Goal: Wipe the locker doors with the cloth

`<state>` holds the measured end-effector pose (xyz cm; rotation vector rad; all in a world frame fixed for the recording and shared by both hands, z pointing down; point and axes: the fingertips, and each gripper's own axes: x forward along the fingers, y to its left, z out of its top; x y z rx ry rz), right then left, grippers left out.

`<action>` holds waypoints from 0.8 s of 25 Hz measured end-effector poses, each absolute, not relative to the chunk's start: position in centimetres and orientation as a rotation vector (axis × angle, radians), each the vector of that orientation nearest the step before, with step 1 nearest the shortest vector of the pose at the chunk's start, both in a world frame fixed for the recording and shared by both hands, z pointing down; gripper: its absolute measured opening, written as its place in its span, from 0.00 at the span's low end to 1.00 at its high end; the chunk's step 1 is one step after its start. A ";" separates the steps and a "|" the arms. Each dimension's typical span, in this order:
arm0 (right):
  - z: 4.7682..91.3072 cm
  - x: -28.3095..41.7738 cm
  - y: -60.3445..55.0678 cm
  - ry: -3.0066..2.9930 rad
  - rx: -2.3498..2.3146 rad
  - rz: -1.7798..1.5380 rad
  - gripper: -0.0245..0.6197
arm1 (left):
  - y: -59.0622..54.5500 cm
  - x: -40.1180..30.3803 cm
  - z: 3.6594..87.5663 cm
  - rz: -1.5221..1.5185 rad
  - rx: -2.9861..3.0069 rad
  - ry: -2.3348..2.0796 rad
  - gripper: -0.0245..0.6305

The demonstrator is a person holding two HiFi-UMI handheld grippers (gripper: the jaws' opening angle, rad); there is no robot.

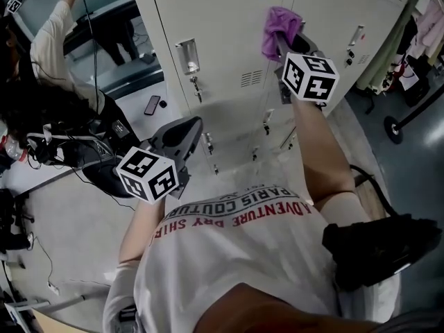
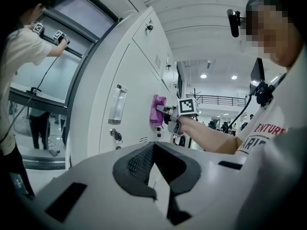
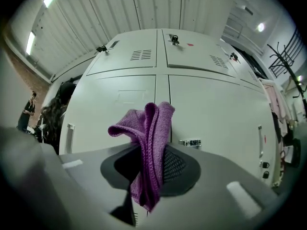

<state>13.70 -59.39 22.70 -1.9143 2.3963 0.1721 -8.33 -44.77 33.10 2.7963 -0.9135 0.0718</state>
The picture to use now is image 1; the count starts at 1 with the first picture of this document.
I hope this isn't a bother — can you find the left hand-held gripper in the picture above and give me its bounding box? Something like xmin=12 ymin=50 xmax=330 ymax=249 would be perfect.
xmin=116 ymin=115 xmax=204 ymax=206

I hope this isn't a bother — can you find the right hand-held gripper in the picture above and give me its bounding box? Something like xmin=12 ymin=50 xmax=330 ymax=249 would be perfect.
xmin=273 ymin=31 xmax=341 ymax=109

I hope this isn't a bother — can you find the purple wiping cloth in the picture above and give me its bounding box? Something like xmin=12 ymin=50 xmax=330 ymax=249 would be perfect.
xmin=260 ymin=6 xmax=303 ymax=62

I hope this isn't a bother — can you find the beige metal locker cabinet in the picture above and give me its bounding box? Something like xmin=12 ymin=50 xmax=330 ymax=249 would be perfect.
xmin=126 ymin=0 xmax=422 ymax=176

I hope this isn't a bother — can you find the person's right forearm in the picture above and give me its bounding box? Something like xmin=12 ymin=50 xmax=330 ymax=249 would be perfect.
xmin=291 ymin=99 xmax=357 ymax=204

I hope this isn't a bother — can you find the person's left forearm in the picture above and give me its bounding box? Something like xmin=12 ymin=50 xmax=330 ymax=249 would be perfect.
xmin=117 ymin=196 xmax=167 ymax=265

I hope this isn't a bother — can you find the black box with white label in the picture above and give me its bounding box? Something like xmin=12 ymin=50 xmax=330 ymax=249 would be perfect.
xmin=110 ymin=119 xmax=128 ymax=139

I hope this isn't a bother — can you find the white window ledge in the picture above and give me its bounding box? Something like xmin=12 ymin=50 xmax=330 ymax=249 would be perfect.
xmin=0 ymin=78 xmax=190 ymax=194

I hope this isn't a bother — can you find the dark smartphone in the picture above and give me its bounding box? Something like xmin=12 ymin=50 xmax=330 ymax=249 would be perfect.
xmin=144 ymin=94 xmax=162 ymax=117

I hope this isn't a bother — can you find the red bag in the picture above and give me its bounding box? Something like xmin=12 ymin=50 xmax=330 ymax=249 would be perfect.
xmin=388 ymin=64 xmax=407 ymax=83

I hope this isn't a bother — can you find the black wheeled stand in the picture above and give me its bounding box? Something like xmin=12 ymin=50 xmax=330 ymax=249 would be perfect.
xmin=383 ymin=88 xmax=444 ymax=145

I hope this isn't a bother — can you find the white printed bag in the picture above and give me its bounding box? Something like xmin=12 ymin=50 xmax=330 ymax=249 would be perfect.
xmin=398 ymin=64 xmax=419 ymax=89

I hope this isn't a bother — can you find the person's white printed shirt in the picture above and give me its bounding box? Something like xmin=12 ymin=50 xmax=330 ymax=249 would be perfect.
xmin=103 ymin=185 xmax=400 ymax=333

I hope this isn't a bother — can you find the black framed glass window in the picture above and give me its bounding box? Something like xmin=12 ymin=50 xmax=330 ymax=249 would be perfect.
xmin=0 ymin=0 xmax=166 ymax=96

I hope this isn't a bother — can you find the pink hanging garment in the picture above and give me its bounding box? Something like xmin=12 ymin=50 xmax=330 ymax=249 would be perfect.
xmin=414 ymin=0 xmax=444 ymax=58

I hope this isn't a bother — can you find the clear plastic bottle red label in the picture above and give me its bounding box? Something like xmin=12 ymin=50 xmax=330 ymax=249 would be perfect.
xmin=1 ymin=135 xmax=28 ymax=162

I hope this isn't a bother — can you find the black waist bag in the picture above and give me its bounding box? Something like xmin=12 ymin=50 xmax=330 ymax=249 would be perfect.
xmin=321 ymin=213 xmax=443 ymax=293

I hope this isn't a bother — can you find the thin black cable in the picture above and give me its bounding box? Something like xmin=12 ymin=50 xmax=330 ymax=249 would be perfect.
xmin=79 ymin=0 xmax=103 ymax=114

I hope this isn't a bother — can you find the grey shoulder strap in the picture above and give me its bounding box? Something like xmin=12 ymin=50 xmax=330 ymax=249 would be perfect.
xmin=117 ymin=303 xmax=138 ymax=333

